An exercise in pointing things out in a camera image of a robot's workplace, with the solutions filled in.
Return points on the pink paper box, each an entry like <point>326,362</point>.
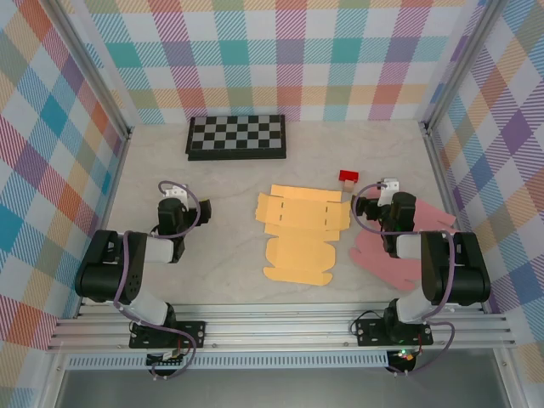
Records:
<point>374,259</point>

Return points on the yellow paper box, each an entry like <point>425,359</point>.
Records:
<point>302,217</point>

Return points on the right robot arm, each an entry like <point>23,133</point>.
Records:
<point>463,272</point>

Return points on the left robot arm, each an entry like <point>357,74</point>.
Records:
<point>102,272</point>

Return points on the red block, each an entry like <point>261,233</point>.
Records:
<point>348,175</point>

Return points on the black folding chessboard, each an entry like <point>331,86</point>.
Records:
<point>236,134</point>

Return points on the small controller board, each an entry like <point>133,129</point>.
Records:
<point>170,356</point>
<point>404,355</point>

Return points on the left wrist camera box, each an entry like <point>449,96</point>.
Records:
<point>176,192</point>

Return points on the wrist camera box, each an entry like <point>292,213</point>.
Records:
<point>176,192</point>
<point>390,187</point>

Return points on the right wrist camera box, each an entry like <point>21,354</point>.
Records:
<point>390,187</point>

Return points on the aluminium side rail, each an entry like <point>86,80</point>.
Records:
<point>104,221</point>
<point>445,191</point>

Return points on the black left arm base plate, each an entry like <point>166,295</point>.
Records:
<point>193,333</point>

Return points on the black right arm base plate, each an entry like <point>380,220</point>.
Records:
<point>367,333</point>

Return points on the aluminium mounting rail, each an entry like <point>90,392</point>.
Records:
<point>276,327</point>

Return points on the aluminium frame post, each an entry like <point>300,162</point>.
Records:
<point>457,64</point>
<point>93,70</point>

